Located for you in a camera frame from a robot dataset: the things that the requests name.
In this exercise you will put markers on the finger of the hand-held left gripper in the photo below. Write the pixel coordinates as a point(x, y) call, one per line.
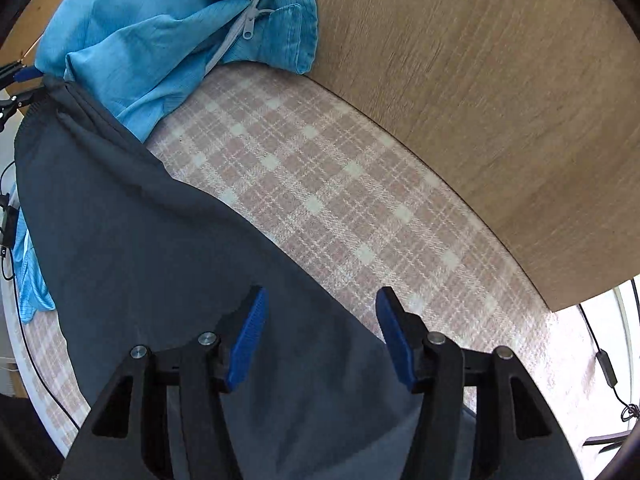
point(26, 74)
point(22, 100)

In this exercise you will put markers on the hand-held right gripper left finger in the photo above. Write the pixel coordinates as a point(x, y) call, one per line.
point(247, 340)

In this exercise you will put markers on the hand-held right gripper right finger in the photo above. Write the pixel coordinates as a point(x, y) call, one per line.
point(397, 340)

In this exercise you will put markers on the light blue zip jacket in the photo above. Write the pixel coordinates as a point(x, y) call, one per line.
point(150, 35)

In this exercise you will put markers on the large wooden board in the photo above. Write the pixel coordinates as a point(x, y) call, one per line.
point(475, 85)

